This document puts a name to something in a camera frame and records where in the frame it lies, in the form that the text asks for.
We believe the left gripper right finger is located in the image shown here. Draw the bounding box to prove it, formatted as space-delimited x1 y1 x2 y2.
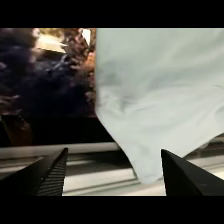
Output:
160 148 224 197

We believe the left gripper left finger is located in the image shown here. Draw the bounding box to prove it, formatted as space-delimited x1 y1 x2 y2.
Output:
0 147 69 197

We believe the pale blue shirt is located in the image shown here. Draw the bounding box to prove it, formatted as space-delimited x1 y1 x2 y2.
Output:
95 27 224 185

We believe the silver frame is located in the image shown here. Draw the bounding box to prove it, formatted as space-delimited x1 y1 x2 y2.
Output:
0 134 224 197

